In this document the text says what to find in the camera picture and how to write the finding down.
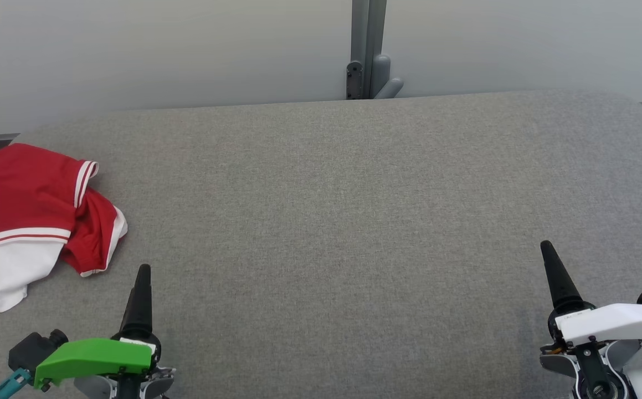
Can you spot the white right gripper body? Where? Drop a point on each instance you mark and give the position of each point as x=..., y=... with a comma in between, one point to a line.
x=609, y=324

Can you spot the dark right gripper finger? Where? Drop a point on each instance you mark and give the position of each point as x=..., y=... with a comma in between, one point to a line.
x=561, y=288

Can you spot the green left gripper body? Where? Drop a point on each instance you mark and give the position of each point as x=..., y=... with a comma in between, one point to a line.
x=93, y=357

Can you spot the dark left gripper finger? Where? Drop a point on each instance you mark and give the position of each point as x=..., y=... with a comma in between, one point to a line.
x=142, y=305

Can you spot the red and white garment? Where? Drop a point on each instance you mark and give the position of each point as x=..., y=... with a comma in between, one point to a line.
x=5, y=271

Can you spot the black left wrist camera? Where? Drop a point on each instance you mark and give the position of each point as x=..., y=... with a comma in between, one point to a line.
x=32, y=349

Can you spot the dark metal bracket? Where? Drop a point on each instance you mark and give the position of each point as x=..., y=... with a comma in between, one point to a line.
x=354, y=77

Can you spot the grey vertical wall post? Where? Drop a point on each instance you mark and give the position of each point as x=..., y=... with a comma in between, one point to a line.
x=366, y=27

